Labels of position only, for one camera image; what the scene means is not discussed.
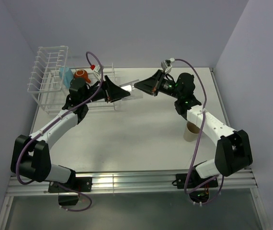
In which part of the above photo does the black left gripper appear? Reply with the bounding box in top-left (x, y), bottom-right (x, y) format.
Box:
top-left (82, 76), bottom-right (130, 104)

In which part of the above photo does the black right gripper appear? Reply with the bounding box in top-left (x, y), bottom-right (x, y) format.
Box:
top-left (134, 69), bottom-right (182, 100)

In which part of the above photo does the clear plastic cup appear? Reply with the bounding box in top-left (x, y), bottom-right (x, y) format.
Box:
top-left (119, 79), bottom-right (143, 101)

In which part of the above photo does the orange mug black interior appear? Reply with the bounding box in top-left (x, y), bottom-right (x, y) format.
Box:
top-left (74, 69), bottom-right (91, 84)

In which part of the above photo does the light blue ceramic mug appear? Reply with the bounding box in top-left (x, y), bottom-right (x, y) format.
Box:
top-left (59, 67), bottom-right (74, 89)

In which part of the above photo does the beige paper cup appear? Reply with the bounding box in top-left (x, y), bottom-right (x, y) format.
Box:
top-left (183, 122), bottom-right (200, 142)

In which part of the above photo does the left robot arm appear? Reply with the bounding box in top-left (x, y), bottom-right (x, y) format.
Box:
top-left (11, 76), bottom-right (130, 191)

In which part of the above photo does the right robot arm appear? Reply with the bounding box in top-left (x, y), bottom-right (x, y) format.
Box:
top-left (134, 70), bottom-right (253, 187)

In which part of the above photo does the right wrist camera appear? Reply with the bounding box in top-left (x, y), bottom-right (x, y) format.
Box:
top-left (161, 58), bottom-right (175, 74)

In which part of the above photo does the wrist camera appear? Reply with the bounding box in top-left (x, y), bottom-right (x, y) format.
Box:
top-left (161, 58), bottom-right (175, 74)
top-left (90, 65), bottom-right (102, 80)

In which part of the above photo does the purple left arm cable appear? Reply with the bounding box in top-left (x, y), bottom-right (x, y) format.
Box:
top-left (15, 51), bottom-right (105, 212)

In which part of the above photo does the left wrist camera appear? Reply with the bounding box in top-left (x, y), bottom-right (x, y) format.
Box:
top-left (90, 65), bottom-right (102, 80)

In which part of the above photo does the white wire dish rack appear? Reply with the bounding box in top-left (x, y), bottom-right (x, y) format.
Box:
top-left (25, 45), bottom-right (118, 114)

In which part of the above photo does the aluminium mounting rail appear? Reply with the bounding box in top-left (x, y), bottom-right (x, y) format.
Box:
top-left (5, 169), bottom-right (258, 196)

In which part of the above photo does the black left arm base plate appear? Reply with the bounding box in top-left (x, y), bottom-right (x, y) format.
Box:
top-left (48, 176), bottom-right (92, 193)

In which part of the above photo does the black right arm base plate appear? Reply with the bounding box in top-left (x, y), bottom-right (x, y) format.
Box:
top-left (172, 173), bottom-right (220, 190)

